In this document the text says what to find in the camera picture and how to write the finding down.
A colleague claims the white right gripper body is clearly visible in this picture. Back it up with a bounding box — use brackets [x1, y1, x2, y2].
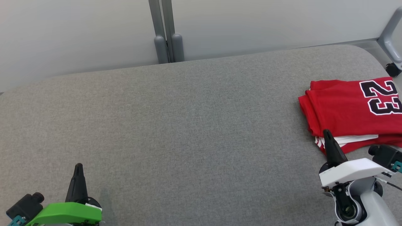
[318, 158, 394, 188]

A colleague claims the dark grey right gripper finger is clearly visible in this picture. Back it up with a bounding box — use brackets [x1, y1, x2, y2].
[323, 129, 348, 168]

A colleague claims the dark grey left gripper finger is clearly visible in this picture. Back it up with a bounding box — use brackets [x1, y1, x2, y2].
[65, 163, 90, 204]

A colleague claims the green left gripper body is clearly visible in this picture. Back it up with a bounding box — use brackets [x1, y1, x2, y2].
[24, 197, 103, 226]

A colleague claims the red white-sleeved number shirt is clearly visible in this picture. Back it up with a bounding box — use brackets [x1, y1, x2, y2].
[298, 77, 402, 155]

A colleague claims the black caster wheel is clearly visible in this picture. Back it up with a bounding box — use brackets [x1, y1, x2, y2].
[386, 62, 402, 78]

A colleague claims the grey cart leg with caster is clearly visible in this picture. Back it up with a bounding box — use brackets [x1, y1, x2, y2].
[378, 6, 402, 71]

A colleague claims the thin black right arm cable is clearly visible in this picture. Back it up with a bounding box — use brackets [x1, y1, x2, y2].
[375, 177, 402, 191]

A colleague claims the black left cable teal plug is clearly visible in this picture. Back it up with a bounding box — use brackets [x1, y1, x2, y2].
[8, 215, 27, 226]

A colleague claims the grey partition post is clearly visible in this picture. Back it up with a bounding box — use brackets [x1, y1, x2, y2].
[161, 0, 185, 62]
[148, 0, 170, 64]

